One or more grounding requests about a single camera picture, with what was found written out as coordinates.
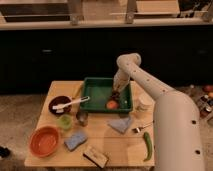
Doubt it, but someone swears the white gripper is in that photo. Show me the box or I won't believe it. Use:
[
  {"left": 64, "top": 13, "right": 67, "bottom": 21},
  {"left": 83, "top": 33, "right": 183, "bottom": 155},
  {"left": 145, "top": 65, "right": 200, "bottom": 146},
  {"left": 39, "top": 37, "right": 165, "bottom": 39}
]
[{"left": 113, "top": 69, "right": 130, "bottom": 92}]

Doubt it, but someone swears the dark grape bunch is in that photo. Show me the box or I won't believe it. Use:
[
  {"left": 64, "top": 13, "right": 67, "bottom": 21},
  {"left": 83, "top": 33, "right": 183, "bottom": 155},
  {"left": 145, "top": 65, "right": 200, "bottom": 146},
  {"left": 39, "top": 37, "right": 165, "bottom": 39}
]
[{"left": 111, "top": 91, "right": 120, "bottom": 100}]

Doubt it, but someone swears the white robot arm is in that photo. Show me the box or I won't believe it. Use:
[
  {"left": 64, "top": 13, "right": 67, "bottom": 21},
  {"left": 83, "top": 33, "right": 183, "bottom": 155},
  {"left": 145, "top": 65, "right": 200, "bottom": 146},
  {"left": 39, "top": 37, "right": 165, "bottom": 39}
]
[{"left": 113, "top": 53, "right": 205, "bottom": 171}]

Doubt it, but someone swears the green plastic tray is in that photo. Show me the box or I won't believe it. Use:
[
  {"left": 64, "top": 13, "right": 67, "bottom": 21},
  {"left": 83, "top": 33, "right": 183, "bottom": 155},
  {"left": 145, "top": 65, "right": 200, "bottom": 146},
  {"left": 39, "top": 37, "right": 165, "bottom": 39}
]
[{"left": 80, "top": 77, "right": 133, "bottom": 114}]

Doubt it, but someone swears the white plastic jar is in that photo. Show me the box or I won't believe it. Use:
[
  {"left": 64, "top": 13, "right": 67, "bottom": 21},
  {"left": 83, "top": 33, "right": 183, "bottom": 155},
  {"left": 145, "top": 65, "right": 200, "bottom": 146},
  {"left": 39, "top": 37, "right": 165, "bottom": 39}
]
[{"left": 135, "top": 94, "right": 154, "bottom": 112}]

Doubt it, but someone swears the grey blue cloth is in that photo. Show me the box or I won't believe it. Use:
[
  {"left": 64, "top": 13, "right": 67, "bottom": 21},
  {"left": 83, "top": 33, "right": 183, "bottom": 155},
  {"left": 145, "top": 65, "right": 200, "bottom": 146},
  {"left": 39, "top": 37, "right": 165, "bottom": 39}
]
[{"left": 108, "top": 117, "right": 133, "bottom": 134}]

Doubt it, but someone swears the silver fork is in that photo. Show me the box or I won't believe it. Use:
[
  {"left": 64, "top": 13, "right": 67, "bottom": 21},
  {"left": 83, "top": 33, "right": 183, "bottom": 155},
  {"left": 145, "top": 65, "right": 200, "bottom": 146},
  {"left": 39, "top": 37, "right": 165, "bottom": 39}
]
[{"left": 132, "top": 122, "right": 153, "bottom": 133}]

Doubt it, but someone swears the metal cup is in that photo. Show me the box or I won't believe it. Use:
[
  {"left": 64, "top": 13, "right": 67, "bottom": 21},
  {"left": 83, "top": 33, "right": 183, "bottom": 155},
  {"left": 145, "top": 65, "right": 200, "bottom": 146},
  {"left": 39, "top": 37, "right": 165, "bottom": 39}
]
[{"left": 76, "top": 111, "right": 88, "bottom": 126}]

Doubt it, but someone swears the dark brown plate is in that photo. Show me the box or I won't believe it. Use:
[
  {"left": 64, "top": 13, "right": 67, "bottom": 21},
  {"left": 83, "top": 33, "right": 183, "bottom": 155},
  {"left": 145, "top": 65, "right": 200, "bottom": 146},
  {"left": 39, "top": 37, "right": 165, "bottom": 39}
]
[{"left": 48, "top": 96, "right": 71, "bottom": 115}]

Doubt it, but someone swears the green chili pepper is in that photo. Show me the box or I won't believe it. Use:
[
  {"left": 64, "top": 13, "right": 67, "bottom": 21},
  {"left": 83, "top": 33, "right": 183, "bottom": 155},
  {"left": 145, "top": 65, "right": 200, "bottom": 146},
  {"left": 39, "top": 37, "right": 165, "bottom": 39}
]
[{"left": 143, "top": 132, "right": 153, "bottom": 161}]

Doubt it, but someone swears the white brush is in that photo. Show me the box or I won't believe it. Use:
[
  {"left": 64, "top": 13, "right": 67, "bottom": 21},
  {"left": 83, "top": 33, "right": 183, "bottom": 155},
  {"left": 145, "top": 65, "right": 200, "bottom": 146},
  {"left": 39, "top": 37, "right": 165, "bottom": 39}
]
[{"left": 52, "top": 96, "right": 90, "bottom": 110}]

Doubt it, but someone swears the small green cup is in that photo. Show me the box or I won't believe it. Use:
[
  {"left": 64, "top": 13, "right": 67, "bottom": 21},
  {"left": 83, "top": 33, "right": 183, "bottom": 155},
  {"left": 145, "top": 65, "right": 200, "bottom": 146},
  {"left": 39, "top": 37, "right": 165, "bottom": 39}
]
[{"left": 57, "top": 114, "right": 72, "bottom": 130}]

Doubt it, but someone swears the blue sponge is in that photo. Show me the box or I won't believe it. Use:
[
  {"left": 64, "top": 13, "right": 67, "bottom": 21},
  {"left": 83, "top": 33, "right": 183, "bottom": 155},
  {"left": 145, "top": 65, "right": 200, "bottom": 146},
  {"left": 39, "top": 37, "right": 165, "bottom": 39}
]
[{"left": 64, "top": 131, "right": 87, "bottom": 151}]

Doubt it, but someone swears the brown wooden block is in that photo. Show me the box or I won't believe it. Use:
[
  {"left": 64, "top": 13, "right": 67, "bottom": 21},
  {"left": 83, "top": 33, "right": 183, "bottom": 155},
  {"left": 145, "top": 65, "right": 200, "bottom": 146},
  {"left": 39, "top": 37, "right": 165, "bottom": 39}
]
[{"left": 83, "top": 146, "right": 108, "bottom": 168}]

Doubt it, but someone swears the orange bowl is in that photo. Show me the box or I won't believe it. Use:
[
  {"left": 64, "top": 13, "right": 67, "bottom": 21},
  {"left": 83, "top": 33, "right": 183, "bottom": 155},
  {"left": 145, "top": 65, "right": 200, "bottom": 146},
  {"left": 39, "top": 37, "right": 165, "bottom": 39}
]
[{"left": 29, "top": 126, "right": 60, "bottom": 158}]

